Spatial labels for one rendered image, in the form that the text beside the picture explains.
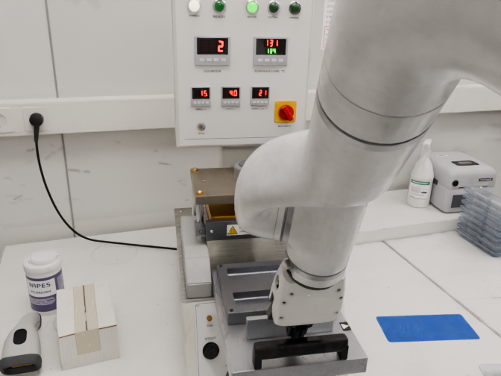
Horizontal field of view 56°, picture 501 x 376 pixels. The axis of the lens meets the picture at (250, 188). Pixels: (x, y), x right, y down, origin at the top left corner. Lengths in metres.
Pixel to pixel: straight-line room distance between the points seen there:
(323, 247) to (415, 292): 0.87
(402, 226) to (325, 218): 1.17
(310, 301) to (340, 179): 0.31
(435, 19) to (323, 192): 0.23
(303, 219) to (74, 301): 0.75
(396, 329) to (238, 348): 0.56
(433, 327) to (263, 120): 0.67
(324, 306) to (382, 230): 0.98
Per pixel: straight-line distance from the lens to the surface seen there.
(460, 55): 0.26
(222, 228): 1.02
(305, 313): 0.70
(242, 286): 0.91
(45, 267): 1.25
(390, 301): 1.37
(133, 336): 1.21
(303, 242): 0.58
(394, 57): 0.27
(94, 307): 1.16
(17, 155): 1.62
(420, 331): 1.28
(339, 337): 0.78
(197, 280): 0.98
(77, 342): 1.11
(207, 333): 1.01
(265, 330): 0.82
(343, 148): 0.36
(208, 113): 1.17
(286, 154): 0.47
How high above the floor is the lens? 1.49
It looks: 21 degrees down
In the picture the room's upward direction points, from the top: 2 degrees clockwise
